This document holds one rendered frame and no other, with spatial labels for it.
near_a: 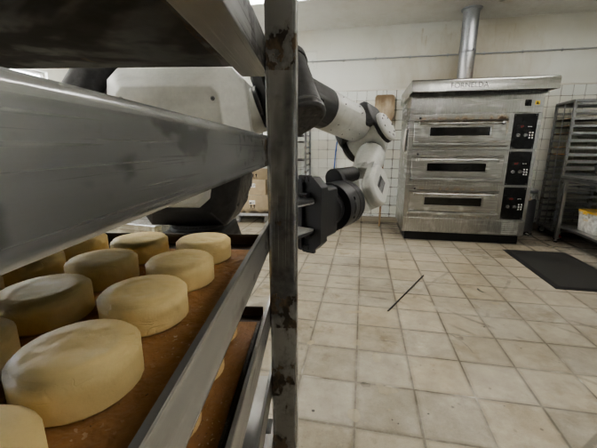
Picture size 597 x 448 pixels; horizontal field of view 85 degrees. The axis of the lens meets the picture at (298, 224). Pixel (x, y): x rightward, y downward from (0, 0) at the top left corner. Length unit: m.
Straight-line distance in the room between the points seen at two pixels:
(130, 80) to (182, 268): 0.50
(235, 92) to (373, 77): 5.06
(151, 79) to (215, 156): 0.53
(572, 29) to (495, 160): 2.32
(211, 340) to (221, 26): 0.18
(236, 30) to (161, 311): 0.18
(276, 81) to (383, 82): 5.33
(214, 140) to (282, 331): 0.27
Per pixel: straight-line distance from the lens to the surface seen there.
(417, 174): 4.59
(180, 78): 0.67
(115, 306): 0.21
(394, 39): 5.79
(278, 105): 0.34
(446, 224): 4.79
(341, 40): 5.80
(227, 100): 0.63
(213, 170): 0.16
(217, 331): 0.17
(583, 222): 5.32
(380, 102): 5.57
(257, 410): 0.42
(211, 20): 0.23
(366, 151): 0.82
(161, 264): 0.26
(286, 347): 0.40
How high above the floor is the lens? 1.23
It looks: 13 degrees down
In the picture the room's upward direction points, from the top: straight up
